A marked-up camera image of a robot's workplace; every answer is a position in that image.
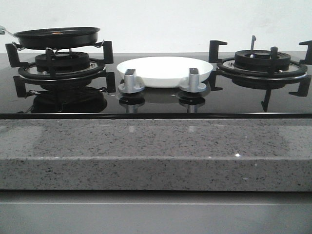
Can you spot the black right gas burner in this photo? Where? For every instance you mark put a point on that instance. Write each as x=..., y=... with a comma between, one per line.
x=260, y=60

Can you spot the black frying pan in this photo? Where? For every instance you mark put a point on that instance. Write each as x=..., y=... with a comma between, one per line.
x=72, y=37

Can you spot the black glass cooktop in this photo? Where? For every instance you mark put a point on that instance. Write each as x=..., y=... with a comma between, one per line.
x=98, y=98

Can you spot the silver right stove knob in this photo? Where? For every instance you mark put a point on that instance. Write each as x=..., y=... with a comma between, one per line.
x=193, y=85

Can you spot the black left gas burner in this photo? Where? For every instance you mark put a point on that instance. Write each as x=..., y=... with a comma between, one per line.
x=63, y=62

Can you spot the grey cabinet front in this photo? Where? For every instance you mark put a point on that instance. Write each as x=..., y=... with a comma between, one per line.
x=155, y=213

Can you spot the black left burner grate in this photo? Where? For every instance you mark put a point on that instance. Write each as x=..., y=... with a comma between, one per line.
x=28, y=71

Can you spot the silver stove knob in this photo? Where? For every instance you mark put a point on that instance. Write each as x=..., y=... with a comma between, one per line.
x=193, y=85
x=132, y=84

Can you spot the white plate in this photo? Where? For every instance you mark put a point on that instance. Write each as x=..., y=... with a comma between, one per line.
x=165, y=71

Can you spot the silver left stove knob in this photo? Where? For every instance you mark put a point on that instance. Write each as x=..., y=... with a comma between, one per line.
x=132, y=84

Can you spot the black right burner grate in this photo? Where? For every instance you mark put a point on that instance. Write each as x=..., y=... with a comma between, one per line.
x=297, y=72

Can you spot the black gas burner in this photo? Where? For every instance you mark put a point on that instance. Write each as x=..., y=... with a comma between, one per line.
x=63, y=62
x=260, y=60

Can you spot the black burner grate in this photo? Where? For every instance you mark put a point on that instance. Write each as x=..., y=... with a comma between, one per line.
x=28, y=71
x=297, y=72

